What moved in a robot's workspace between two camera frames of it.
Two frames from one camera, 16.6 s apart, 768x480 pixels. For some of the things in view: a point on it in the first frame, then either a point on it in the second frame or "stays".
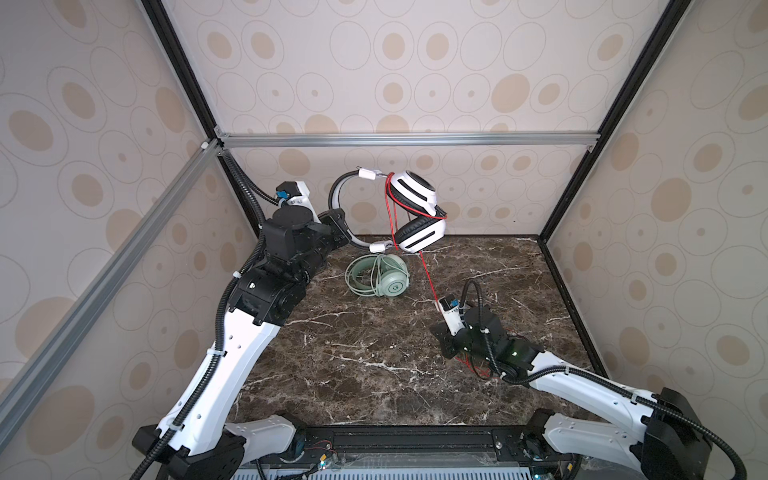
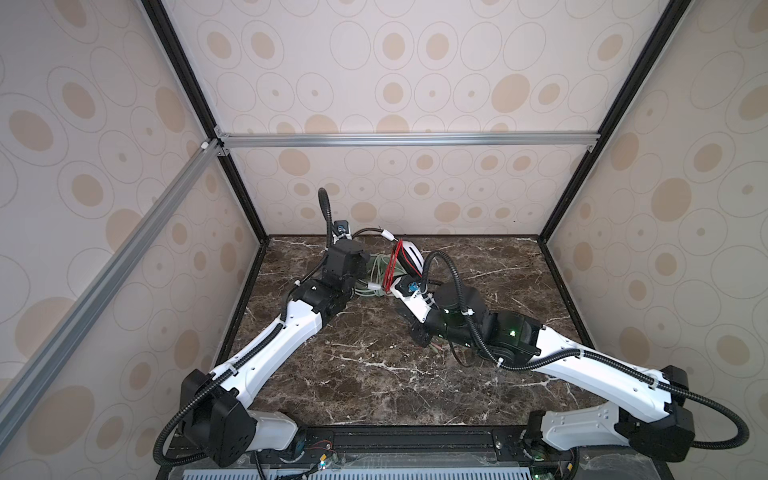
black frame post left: [168, 32] stays
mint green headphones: [377, 275] stays
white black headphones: [419, 223] → [407, 254]
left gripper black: [336, 225] → [361, 263]
